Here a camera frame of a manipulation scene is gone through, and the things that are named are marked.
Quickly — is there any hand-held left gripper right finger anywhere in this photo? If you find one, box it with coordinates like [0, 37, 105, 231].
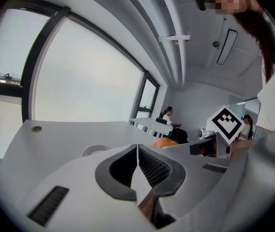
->
[137, 144, 252, 232]

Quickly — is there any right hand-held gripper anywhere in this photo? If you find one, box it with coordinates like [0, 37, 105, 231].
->
[189, 105, 245, 160]

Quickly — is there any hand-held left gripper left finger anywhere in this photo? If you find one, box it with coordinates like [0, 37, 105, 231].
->
[8, 144, 156, 232]

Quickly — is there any person's right forearm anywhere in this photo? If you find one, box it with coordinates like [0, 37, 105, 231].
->
[229, 139, 256, 160]

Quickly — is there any white round device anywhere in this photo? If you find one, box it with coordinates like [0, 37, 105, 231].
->
[198, 128, 210, 140]

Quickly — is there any white curved table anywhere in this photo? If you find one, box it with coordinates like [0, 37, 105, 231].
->
[0, 119, 164, 203]

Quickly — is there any white narrow table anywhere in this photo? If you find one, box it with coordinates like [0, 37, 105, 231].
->
[128, 117, 175, 137]

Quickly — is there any long ceiling light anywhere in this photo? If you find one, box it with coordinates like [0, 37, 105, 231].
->
[216, 28, 239, 66]

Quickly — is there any dark-framed window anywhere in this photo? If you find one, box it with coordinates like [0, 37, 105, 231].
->
[0, 0, 161, 130]

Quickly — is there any white ceiling bracket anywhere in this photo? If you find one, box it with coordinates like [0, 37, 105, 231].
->
[158, 33, 192, 44]

